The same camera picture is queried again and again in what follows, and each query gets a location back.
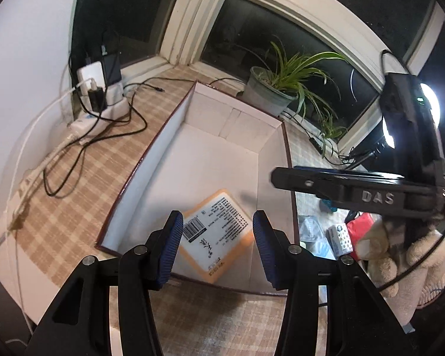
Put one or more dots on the black power brick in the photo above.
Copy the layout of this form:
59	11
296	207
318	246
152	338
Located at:
111	67

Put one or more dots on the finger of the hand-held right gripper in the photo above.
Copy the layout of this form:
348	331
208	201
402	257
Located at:
326	187
337	170

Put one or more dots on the red fabric pouch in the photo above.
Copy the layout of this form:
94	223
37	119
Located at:
359	226

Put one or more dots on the white cardboard box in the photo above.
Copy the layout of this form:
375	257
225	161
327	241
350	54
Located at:
207	155

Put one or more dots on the white power strip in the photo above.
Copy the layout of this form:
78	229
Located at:
115	107

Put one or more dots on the star print tissue pack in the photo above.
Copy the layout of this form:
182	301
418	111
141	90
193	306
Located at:
339	237

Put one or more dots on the spider plant in grey pot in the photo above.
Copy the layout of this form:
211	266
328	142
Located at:
267	92

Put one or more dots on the blue collapsible cup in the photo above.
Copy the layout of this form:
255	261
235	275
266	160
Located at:
328	206

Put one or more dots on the white framed window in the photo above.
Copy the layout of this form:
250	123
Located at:
244	33
129	7

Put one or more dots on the white power adapter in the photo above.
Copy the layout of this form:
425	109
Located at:
91	74

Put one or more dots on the black plug charger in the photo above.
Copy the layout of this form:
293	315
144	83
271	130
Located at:
95	100

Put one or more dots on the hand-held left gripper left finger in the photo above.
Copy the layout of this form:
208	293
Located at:
168	252

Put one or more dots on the orange labelled packet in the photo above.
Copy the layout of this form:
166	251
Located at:
215	226

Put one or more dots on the beige plush toy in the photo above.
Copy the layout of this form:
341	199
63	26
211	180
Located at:
387	274

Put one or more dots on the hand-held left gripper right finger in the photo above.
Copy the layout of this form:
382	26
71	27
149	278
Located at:
263	252

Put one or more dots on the face mask packet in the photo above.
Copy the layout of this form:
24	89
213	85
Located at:
313	233

